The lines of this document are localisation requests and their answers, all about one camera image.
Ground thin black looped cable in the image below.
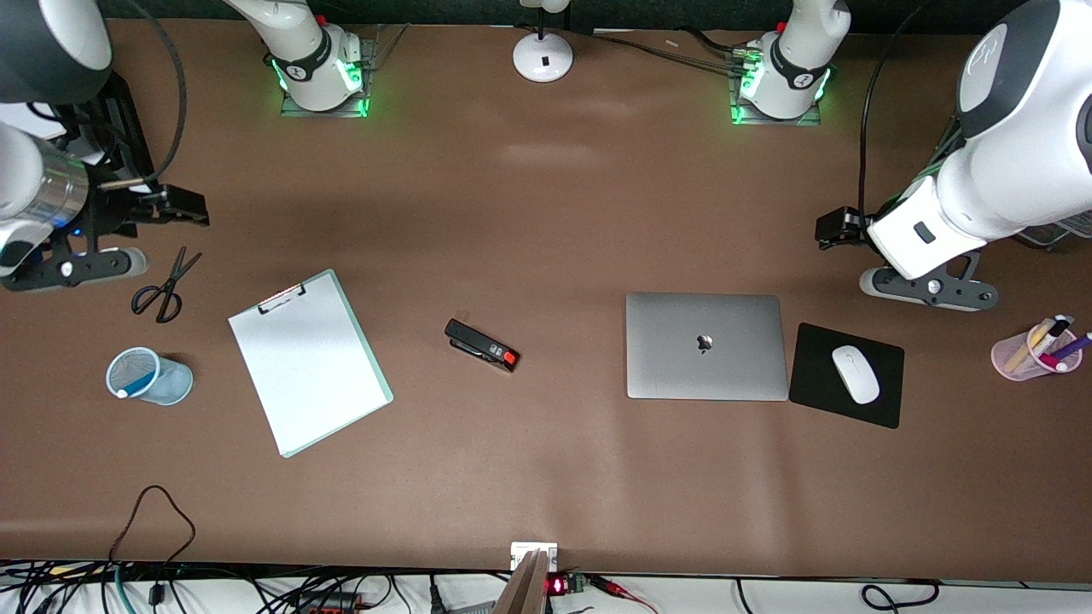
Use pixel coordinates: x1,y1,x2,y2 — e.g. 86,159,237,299
107,484,197,611

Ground small white box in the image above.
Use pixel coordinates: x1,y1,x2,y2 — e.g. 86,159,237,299
510,542,560,571

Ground black cable tangle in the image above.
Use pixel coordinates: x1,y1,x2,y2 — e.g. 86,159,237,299
0,559,496,614

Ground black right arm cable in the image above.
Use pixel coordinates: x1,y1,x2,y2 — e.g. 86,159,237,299
126,0,189,184

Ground black base cable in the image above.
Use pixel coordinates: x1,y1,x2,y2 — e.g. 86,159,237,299
589,30,743,78
678,27,747,61

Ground black coiled cable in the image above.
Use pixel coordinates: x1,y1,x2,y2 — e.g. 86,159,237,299
860,580,941,611

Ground blue marker with white cap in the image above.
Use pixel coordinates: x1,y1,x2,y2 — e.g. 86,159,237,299
117,358,153,400

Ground red cable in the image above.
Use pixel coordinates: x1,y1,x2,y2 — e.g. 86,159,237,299
589,576,659,614

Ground dark mesh desk organizer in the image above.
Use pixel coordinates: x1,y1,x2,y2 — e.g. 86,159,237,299
938,115,1092,252

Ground black and blue scissors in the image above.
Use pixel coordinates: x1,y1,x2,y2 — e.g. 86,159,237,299
131,246,203,324

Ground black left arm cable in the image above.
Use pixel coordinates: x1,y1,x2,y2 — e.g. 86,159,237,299
857,0,932,218

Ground white round lamp base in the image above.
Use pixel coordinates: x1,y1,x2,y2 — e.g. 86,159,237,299
512,0,574,84

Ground pink translucent pen cup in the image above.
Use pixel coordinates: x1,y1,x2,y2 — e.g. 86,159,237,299
991,321,1083,382

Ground black stapler with red end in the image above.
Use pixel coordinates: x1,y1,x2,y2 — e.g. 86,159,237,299
444,319,520,374

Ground black stacked paper tray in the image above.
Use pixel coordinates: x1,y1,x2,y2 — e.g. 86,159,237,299
24,72,161,240

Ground white computer mouse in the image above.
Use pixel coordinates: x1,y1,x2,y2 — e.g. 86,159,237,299
832,345,881,405

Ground silver laptop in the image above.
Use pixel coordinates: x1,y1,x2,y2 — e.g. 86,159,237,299
625,292,790,402

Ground black mouse pad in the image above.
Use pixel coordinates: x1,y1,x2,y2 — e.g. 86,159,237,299
788,322,906,430

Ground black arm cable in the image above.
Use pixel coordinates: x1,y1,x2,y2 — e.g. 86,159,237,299
126,0,189,184
857,0,932,218

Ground light blue mesh pen cup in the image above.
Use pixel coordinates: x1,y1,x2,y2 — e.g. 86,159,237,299
106,346,195,407

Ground black and white marker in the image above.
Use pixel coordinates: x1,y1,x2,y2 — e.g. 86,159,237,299
1035,314,1076,352

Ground yellow pen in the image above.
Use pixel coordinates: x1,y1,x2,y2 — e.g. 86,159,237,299
1005,322,1056,374

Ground brown wooden post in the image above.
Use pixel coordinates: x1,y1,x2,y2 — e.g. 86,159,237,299
493,548,551,614

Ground light green clipboard with paper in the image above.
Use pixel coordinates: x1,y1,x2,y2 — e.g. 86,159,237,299
227,269,395,460

